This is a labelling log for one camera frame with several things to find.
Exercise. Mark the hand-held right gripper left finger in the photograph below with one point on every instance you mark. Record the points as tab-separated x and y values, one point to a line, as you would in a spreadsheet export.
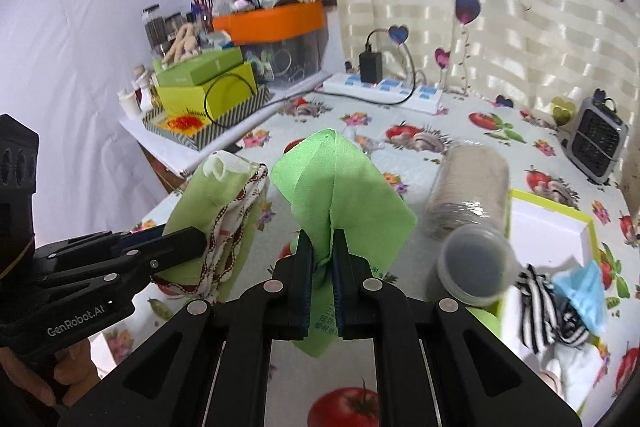
302	287

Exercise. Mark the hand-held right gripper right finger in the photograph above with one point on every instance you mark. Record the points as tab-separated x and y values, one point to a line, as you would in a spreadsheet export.
340	287

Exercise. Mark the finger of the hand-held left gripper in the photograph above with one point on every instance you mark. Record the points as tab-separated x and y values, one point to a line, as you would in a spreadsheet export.
180	244
145	234

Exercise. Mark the green cloth with patterned trim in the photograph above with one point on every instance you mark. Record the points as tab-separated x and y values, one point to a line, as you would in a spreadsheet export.
200	197

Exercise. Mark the bright green cloth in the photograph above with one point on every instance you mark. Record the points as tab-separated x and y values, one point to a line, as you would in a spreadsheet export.
340	197

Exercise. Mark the black white striped cloth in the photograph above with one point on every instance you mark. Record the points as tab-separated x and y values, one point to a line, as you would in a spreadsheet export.
537	307

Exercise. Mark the white box with green rim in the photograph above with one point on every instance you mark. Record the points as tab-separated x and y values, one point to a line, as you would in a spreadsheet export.
545	232

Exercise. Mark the light blue cloth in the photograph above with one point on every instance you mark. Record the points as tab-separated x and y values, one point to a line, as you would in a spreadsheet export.
585	297

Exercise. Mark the person's left hand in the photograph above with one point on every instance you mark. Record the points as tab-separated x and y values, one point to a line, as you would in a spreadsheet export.
75	367

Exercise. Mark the fruit print tablecloth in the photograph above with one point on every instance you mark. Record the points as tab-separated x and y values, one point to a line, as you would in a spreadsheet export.
325	382

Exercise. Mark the small white bottle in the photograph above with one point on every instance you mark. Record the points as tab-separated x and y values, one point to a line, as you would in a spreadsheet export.
129	103

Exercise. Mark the lime green round container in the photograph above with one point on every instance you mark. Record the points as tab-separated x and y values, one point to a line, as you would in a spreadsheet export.
482	314

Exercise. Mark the clear cylinder with beige contents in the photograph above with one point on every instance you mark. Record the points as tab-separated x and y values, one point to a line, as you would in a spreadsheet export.
470	187

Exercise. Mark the flat green box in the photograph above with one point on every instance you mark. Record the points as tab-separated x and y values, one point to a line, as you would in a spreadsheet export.
200	69

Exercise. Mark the beige wooden doll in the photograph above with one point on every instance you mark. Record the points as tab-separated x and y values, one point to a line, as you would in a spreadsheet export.
182	44

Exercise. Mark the tall dark glass jar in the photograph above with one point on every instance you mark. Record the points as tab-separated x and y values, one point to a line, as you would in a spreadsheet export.
154	29

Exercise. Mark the white power strip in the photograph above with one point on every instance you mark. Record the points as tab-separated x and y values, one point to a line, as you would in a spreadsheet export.
430	99

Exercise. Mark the short dark glass jar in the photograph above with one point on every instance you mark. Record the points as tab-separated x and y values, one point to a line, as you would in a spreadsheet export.
175	26

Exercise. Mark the black charger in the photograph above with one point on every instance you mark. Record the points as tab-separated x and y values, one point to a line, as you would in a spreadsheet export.
371	67

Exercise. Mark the beige sock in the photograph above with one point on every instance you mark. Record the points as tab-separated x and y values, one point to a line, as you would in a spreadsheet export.
549	379

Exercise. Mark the orange lid storage container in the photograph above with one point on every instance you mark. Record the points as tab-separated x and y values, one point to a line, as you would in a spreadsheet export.
270	22

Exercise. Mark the white sock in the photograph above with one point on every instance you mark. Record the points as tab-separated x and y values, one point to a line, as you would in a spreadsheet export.
575	372

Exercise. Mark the grey fan heater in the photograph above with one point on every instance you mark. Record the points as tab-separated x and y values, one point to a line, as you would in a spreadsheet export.
595	142

